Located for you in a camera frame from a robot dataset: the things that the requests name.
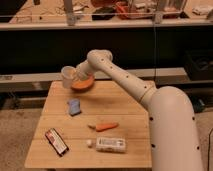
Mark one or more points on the metal frame post right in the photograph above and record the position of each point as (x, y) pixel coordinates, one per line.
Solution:
(159, 11)

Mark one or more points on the white ceramic cup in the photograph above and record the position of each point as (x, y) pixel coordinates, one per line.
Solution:
(69, 76)

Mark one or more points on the white box on bench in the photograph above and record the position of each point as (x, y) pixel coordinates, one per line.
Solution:
(202, 10)

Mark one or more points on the black tray on bench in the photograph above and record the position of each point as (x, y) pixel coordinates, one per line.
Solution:
(103, 13)

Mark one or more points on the black red candy bar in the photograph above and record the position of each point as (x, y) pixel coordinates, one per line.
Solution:
(57, 142)

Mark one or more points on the orange toy carrot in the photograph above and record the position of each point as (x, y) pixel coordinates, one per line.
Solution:
(103, 126)

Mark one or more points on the blue sponge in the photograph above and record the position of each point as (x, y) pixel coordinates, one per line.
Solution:
(74, 107)

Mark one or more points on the orange ceramic bowl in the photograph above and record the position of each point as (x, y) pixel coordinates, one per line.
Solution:
(82, 85)

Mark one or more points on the wooden slatted table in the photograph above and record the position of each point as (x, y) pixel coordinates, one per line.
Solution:
(106, 102)

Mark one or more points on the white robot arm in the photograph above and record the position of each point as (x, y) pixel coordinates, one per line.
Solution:
(173, 132)

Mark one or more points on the white tube with label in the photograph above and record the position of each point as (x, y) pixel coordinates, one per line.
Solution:
(106, 144)

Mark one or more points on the red container on bench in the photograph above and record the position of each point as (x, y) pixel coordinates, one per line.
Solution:
(126, 11)

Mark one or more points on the metal frame post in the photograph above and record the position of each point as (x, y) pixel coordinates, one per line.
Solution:
(159, 11)
(68, 5)

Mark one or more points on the metal frame post left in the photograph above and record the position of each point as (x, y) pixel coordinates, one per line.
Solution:
(68, 5)

